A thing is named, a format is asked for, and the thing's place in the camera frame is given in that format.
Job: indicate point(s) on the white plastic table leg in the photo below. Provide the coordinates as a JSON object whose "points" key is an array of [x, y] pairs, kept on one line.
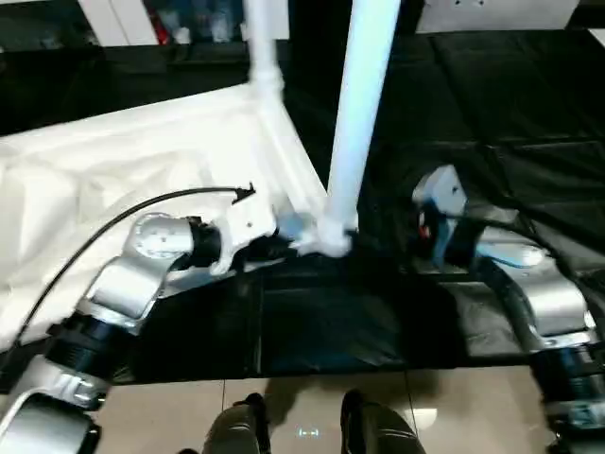
{"points": [[264, 47], [359, 94]]}

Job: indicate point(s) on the white plastic table top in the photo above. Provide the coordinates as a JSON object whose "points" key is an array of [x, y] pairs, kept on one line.
{"points": [[118, 165]]}

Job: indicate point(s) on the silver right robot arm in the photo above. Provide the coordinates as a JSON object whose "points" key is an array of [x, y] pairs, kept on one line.
{"points": [[548, 293]]}

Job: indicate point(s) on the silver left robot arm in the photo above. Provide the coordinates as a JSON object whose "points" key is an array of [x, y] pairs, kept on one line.
{"points": [[127, 284]]}

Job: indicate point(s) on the black work mat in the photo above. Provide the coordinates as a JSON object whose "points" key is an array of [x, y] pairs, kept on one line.
{"points": [[496, 118]]}

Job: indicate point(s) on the grey left robot foot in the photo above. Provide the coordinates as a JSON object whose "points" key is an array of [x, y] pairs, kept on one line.
{"points": [[236, 425]]}

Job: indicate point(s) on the grey robot foot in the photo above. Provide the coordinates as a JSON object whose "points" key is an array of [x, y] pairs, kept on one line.
{"points": [[236, 425], [378, 423]]}

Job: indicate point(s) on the grey right robot foot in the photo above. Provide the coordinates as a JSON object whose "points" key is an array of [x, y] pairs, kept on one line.
{"points": [[378, 423]]}

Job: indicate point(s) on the black box with gold label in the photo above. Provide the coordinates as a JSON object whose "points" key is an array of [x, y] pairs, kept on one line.
{"points": [[312, 19]]}

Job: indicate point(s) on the flat white board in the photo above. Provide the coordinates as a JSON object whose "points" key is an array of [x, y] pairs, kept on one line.
{"points": [[598, 37]]}

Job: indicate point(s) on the white glass door cabinet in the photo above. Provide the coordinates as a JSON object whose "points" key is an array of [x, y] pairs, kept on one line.
{"points": [[123, 19]]}

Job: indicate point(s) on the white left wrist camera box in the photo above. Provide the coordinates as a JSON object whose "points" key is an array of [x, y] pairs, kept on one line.
{"points": [[246, 227]]}

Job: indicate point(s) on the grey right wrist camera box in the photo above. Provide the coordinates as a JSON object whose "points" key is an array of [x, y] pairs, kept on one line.
{"points": [[444, 189]]}

